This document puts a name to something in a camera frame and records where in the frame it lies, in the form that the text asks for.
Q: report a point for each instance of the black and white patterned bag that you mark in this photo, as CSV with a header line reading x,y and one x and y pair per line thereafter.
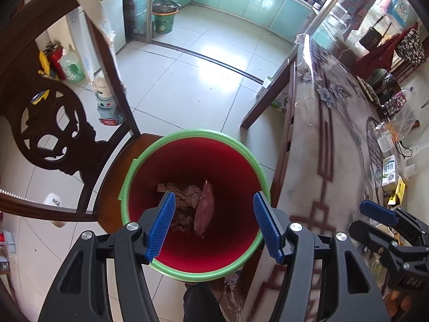
x,y
409,47

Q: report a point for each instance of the yellow cloth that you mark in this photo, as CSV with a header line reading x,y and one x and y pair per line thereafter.
x,y
44,62

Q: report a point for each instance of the water jug with red label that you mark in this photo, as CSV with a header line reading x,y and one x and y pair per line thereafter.
x,y
109,112

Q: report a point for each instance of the black handbag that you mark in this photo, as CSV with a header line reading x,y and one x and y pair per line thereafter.
x,y
371,38

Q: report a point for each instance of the small white box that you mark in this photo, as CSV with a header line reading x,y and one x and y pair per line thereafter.
x,y
267,82

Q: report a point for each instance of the wooden table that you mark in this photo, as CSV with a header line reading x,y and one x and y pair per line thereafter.
x,y
264,100

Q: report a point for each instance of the yellow box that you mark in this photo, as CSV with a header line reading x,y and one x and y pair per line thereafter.
x,y
397,193

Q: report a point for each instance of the white and green carton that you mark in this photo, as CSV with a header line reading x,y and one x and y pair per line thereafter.
x,y
281,103

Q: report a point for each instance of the clear bag with orange snacks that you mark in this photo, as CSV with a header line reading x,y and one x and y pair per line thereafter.
x,y
390,134

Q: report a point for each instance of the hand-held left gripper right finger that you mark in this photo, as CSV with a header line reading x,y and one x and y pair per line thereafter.
x,y
268,228

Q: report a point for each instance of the red bin with green rim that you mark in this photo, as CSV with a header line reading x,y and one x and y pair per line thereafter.
x,y
187,161

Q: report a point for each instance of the brown paper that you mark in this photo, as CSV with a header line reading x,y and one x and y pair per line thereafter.
x,y
186,196

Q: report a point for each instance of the dark red cloth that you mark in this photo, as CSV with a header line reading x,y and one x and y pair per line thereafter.
x,y
375,58

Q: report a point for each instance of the white thermos flask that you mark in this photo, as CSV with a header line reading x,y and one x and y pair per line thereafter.
x,y
103,85

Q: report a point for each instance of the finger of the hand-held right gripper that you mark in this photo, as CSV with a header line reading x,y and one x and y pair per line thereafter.
x,y
375,209
368,236

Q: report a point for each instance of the green bucket with black bag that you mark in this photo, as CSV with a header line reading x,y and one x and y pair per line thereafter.
x,y
164,18

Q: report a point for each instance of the red fire extinguisher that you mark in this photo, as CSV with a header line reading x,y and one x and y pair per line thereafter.
x,y
56,62

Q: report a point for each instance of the dark carved wooden chair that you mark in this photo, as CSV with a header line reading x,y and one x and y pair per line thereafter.
x,y
67,141

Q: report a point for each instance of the clear plastic bottles pack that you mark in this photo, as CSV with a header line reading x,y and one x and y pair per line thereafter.
x,y
395,102

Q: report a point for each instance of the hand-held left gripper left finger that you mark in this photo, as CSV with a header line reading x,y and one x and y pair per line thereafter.
x,y
162,224

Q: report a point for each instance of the printed floral tablecloth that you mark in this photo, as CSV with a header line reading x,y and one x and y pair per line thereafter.
x,y
335,147

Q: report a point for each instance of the person's dark trousers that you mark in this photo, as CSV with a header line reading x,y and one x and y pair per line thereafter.
x,y
201,303

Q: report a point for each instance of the teal kitchen cabinets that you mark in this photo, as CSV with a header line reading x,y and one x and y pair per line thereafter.
x,y
254,3

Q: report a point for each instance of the white slipper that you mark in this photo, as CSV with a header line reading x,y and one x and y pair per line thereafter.
x,y
53,200

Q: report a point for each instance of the pale refrigerator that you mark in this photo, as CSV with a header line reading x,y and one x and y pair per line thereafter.
x,y
114,13

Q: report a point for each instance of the green detergent jug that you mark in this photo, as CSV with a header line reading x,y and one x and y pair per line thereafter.
x,y
71,67

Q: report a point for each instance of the hanging patterned coat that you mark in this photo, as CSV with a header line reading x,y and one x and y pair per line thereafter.
x,y
363,1

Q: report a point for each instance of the white milk carton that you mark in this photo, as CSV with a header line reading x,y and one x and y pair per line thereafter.
x,y
388,172

